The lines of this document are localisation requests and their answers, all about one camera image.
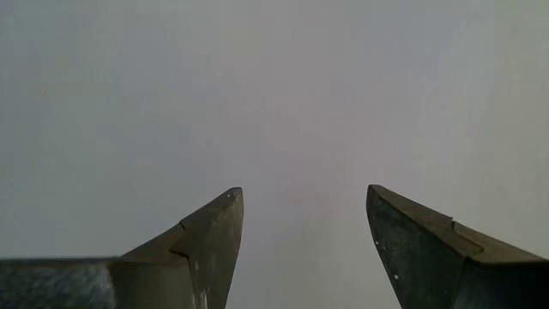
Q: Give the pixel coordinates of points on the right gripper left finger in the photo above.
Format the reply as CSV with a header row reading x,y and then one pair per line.
x,y
180,270

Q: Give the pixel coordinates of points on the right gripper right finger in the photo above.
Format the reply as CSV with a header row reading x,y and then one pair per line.
x,y
446,270

